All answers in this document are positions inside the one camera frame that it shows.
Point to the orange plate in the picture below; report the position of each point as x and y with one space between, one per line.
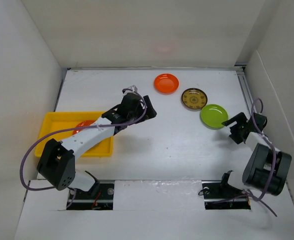
79 127
166 83

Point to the green plate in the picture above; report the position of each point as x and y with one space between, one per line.
213 115

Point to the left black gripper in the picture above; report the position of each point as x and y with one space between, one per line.
142 111

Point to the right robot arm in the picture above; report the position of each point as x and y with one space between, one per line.
268 167

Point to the right aluminium rail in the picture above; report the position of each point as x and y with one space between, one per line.
240 72

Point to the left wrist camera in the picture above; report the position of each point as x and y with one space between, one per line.
130 89

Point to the yellow patterned plate rear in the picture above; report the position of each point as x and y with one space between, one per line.
194 99

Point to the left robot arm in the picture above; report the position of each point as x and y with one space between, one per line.
57 163

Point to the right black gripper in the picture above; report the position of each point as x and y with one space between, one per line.
240 118

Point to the left base mount slot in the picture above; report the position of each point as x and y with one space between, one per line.
102 201

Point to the yellow plastic bin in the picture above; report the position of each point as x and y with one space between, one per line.
55 121

